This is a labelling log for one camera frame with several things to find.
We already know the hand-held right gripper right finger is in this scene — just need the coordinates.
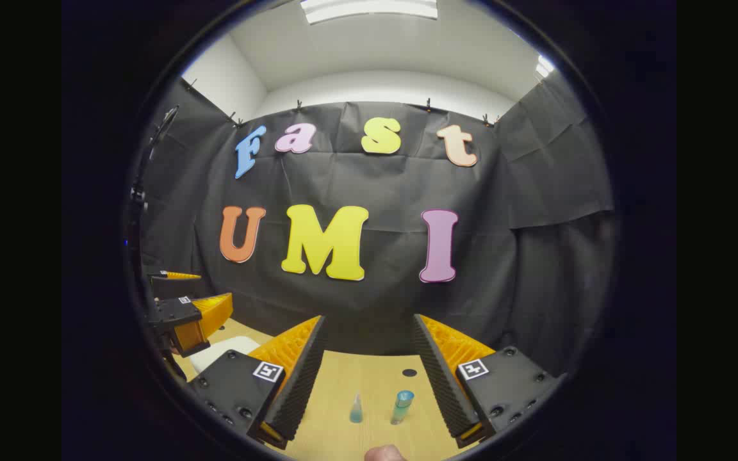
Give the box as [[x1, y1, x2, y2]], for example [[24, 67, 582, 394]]
[[412, 314, 562, 449]]

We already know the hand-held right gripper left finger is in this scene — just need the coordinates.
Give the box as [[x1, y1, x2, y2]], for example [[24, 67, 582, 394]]
[[188, 315, 328, 450]]

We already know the clear blue toner bottle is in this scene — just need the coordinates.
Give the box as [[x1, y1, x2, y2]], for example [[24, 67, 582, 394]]
[[390, 390, 415, 426]]

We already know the white suitcase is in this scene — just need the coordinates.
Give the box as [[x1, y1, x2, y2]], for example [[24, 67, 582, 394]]
[[190, 336, 261, 374]]

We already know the dark tripod stand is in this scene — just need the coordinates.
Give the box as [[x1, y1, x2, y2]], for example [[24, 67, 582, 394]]
[[127, 106, 181, 270]]

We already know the row of black cloth clips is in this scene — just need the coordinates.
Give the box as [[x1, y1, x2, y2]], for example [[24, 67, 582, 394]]
[[184, 78, 501, 129]]

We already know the black backdrop cloth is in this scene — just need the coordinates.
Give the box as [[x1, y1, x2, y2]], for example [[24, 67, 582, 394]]
[[135, 70, 616, 378]]

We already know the long ceiling light panel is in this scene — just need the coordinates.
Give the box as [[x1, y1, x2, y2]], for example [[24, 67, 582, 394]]
[[300, 0, 439, 26]]

